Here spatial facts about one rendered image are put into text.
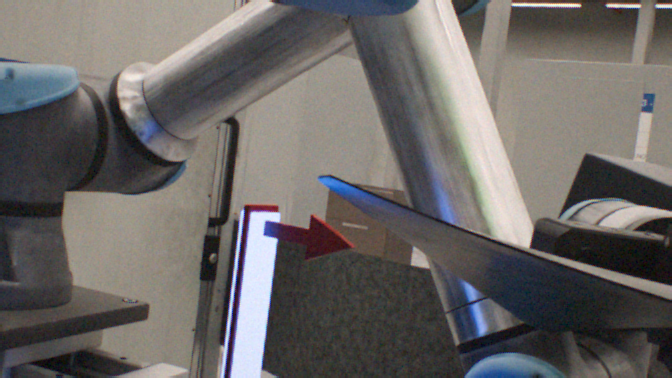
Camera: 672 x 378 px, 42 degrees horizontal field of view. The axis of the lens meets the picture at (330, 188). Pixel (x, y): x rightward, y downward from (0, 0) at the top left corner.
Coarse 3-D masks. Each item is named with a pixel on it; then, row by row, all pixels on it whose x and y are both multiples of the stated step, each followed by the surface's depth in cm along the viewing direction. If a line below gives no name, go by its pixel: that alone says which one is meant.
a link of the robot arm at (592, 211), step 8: (592, 200) 70; (600, 200) 69; (608, 200) 69; (616, 200) 68; (624, 200) 69; (576, 208) 70; (584, 208) 69; (592, 208) 67; (600, 208) 66; (608, 208) 65; (616, 208) 64; (624, 208) 63; (568, 216) 70; (576, 216) 68; (584, 216) 67; (592, 216) 65; (600, 216) 64
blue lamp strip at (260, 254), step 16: (256, 224) 47; (256, 240) 47; (272, 240) 48; (256, 256) 47; (272, 256) 48; (256, 272) 47; (256, 288) 47; (240, 304) 47; (256, 304) 47; (240, 320) 47; (256, 320) 48; (240, 336) 47; (256, 336) 48; (240, 352) 47; (256, 352) 48; (240, 368) 47; (256, 368) 48
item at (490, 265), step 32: (352, 192) 33; (384, 224) 40; (416, 224) 34; (448, 224) 31; (448, 256) 42; (480, 256) 39; (512, 256) 33; (544, 256) 30; (480, 288) 47; (512, 288) 45; (544, 288) 43; (576, 288) 40; (608, 288) 37; (640, 288) 29; (544, 320) 49; (576, 320) 47; (608, 320) 46; (640, 320) 44
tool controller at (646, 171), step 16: (592, 160) 95; (608, 160) 94; (624, 160) 101; (576, 176) 96; (592, 176) 95; (608, 176) 94; (624, 176) 93; (640, 176) 92; (656, 176) 94; (576, 192) 96; (592, 192) 95; (608, 192) 94; (624, 192) 93; (640, 192) 92; (656, 192) 91; (656, 208) 91
